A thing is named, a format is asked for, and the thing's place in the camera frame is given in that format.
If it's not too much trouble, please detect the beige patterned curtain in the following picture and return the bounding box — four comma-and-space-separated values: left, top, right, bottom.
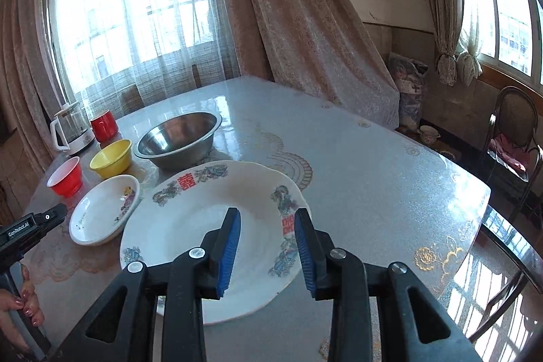
208, 0, 401, 129
407, 0, 467, 87
0, 0, 64, 172

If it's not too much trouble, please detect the stuffed patterned bag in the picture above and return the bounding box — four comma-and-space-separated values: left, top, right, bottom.
388, 52, 429, 129

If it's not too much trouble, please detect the small white floral dish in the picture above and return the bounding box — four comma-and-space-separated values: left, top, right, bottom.
69, 174, 141, 246

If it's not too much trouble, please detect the person's left hand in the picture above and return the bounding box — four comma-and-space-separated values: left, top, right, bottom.
0, 265, 45, 341

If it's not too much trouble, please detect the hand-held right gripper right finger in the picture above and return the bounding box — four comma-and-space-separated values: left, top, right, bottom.
294, 208, 484, 362

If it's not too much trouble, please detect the glass kettle with white base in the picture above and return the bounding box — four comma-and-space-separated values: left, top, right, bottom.
50, 101, 96, 156

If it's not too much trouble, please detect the tied white sheer curtain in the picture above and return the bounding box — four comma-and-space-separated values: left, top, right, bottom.
456, 27, 484, 87

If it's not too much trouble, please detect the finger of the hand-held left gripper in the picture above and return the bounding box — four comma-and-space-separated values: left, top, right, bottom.
36, 203, 69, 234

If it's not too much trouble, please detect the stainless steel bowl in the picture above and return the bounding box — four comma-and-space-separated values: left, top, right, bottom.
133, 112, 222, 172

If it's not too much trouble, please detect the small white floral cup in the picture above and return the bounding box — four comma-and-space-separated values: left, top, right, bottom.
418, 125, 442, 146

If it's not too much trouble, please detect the pink cloth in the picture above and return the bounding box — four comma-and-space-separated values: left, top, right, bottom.
490, 133, 531, 173

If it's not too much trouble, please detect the red plastic bowl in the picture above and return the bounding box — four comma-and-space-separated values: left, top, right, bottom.
46, 157, 83, 198

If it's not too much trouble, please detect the red mug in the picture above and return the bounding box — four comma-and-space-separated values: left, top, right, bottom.
90, 110, 118, 143

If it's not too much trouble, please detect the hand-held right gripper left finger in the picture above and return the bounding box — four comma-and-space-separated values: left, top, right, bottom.
44, 207, 242, 362

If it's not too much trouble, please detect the large window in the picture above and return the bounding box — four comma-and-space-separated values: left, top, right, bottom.
46, 0, 213, 91

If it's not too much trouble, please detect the metal frame chair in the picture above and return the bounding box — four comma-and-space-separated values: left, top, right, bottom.
484, 86, 543, 218

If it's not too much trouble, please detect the large patterned white plate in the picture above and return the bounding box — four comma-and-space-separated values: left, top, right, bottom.
120, 160, 312, 325

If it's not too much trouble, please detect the yellow bowl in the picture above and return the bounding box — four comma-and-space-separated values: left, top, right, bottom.
89, 139, 132, 180

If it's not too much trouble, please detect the curved side window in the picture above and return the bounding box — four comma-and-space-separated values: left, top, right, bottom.
450, 0, 543, 85

